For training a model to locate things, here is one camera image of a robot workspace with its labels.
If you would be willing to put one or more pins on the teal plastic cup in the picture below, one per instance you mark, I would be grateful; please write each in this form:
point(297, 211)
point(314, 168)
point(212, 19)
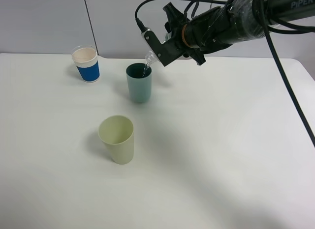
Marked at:
point(139, 81)

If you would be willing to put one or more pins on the clear plastic water bottle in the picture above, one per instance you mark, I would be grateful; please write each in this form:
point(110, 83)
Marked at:
point(151, 57)

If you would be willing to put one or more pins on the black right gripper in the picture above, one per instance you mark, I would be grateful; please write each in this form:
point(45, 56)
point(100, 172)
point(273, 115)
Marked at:
point(177, 24)

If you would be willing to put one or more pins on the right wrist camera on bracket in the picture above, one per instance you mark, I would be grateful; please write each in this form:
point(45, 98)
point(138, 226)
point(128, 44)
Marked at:
point(157, 47)

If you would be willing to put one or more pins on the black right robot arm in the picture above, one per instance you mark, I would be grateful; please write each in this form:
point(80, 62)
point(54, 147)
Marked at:
point(221, 27)

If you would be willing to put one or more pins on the blue paper cup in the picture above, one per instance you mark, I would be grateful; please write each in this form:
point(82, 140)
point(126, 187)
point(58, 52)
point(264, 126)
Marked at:
point(85, 57)

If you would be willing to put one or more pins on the light green plastic cup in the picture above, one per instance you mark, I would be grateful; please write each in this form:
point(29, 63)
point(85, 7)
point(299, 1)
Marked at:
point(117, 134)

